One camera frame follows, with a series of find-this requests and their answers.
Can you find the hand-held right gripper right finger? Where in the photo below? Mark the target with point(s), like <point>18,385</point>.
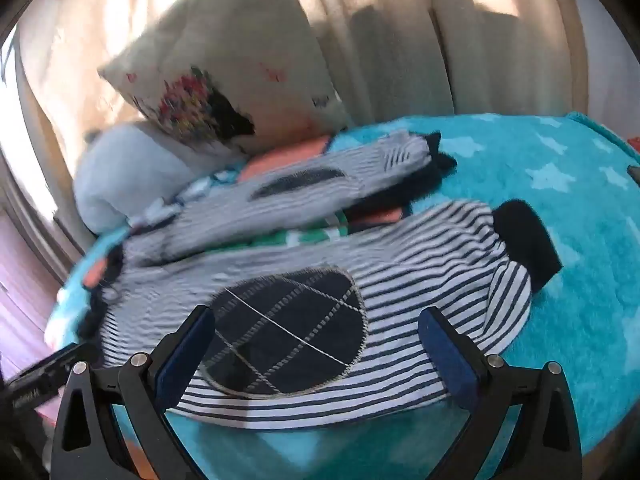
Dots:
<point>452,360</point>

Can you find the beige floral printed cushion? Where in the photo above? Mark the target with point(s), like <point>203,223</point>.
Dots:
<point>225,40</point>

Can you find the grey plush pillow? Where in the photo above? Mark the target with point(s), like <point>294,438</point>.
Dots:
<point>130,170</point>

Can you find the teal cartoon printed blanket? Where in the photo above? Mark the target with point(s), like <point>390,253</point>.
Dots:
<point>550,185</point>

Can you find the beige curtain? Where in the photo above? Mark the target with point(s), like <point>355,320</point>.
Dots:
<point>385,35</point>

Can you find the navy white striped pants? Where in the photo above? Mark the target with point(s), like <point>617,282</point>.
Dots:
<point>410,270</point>

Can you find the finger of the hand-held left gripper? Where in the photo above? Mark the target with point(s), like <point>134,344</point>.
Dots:
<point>45,372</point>

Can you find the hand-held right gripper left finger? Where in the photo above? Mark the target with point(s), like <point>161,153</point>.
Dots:
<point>182,360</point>

